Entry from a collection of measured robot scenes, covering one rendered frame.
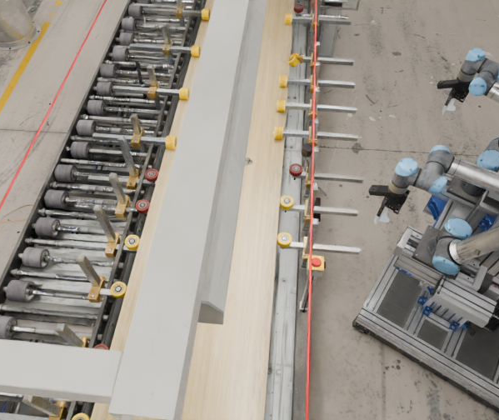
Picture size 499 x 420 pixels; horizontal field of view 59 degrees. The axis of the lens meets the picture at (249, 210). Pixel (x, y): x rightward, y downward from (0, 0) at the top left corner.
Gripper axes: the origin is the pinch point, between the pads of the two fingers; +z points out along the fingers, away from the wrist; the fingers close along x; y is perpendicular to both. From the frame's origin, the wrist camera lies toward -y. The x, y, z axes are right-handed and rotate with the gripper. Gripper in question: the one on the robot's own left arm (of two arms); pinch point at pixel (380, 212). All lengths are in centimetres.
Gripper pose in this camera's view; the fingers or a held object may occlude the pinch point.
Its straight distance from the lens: 206.5
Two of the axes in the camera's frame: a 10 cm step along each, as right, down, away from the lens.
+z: 0.0, 5.6, 8.3
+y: 8.3, 4.6, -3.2
